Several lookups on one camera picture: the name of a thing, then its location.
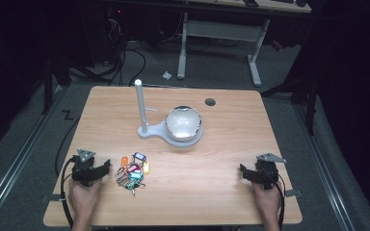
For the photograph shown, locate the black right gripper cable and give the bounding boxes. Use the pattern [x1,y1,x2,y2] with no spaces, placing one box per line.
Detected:
[269,167,286,231]

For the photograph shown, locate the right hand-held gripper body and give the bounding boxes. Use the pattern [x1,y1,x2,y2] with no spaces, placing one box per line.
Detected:
[252,152,287,191]

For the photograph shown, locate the white-framed desk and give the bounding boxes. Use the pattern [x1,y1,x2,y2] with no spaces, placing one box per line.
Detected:
[176,0,313,88]

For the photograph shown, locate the black metal stand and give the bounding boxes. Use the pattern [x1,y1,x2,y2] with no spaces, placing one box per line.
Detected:
[40,47,73,116]
[259,47,321,137]

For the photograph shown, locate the thin black floor cable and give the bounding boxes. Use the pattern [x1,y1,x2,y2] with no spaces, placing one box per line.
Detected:
[54,116,82,177]

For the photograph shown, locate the shiny silver bowl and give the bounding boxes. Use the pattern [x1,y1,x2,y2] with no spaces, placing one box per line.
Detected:
[164,105,203,143]

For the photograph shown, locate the grey metal floor rail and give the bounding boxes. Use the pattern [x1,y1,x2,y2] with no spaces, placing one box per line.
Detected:
[293,102,356,231]
[0,86,66,225]

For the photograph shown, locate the person's left hand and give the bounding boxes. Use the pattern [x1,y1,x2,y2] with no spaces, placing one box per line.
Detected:
[67,177,104,223]

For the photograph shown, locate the bunch of keys with coloured tags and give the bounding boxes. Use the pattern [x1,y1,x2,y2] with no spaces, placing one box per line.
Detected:
[114,151,151,196]

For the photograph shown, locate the black floor cables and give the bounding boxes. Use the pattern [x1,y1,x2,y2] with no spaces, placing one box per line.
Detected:
[70,17,147,88]

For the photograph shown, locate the grey table bracket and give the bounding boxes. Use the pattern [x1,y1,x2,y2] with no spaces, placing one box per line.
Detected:
[284,189,304,198]
[40,193,62,204]

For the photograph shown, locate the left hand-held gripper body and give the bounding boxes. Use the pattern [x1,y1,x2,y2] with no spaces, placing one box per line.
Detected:
[70,148,96,188]

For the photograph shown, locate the small red object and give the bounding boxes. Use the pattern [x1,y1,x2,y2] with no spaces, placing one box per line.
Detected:
[271,39,284,53]

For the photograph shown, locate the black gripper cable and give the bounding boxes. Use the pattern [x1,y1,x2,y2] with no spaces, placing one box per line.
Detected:
[60,155,79,229]
[269,167,286,231]

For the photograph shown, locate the person's right hand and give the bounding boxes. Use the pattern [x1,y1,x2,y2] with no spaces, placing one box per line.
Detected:
[251,180,284,224]

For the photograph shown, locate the white stand with pole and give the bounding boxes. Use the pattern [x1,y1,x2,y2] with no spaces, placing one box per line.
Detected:
[133,78,204,149]

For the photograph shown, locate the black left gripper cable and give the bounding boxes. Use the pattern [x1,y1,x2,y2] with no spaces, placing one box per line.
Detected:
[60,155,79,229]

